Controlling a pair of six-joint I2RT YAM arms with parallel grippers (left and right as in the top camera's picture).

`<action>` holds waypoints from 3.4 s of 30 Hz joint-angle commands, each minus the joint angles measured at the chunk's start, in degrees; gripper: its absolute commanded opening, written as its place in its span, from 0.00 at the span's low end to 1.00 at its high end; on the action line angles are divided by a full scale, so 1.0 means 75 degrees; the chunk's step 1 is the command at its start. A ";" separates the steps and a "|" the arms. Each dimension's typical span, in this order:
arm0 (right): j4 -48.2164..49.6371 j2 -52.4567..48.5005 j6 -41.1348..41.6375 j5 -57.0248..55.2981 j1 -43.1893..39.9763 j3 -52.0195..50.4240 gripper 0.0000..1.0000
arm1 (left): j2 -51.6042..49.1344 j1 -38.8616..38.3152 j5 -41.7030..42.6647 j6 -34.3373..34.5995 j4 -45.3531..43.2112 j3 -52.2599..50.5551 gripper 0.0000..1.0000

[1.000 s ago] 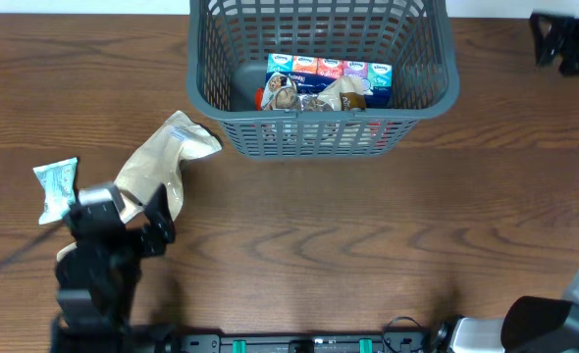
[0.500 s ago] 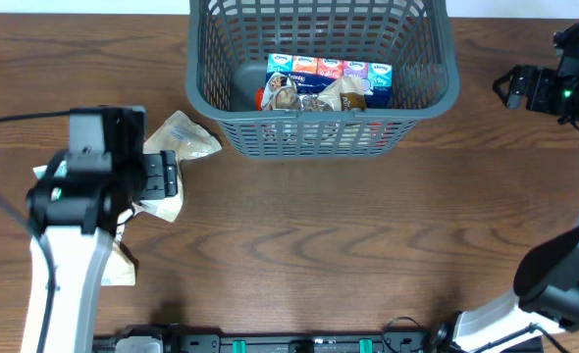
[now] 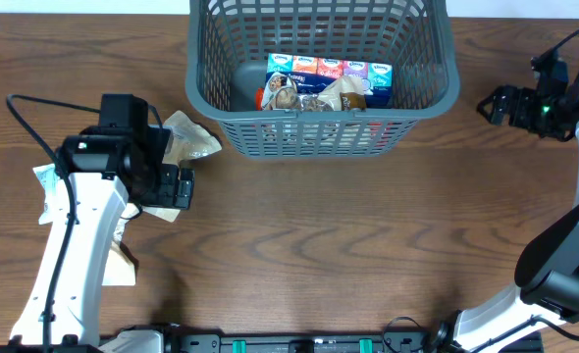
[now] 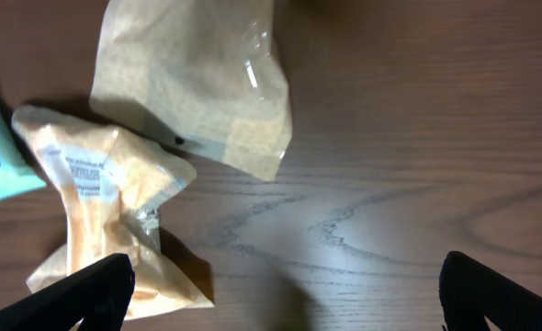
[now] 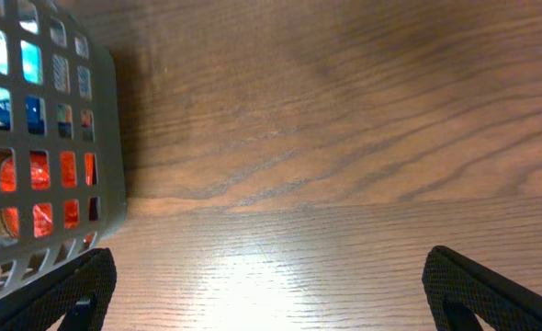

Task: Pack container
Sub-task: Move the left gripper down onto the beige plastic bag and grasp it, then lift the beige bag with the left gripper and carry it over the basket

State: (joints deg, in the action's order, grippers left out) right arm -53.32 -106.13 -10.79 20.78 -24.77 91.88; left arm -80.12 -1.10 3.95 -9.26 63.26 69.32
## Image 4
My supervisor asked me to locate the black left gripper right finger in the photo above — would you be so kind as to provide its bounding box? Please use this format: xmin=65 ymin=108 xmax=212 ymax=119
xmin=439 ymin=251 xmax=542 ymax=331

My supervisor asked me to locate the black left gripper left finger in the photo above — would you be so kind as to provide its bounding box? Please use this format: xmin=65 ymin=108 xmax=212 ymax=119
xmin=0 ymin=253 xmax=135 ymax=331

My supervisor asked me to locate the cream snack pouch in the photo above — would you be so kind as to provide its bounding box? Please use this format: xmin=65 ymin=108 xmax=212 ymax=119
xmin=11 ymin=106 xmax=214 ymax=320

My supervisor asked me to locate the tan paper bag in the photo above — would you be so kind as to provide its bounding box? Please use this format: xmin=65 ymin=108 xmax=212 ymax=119
xmin=90 ymin=0 xmax=292 ymax=181

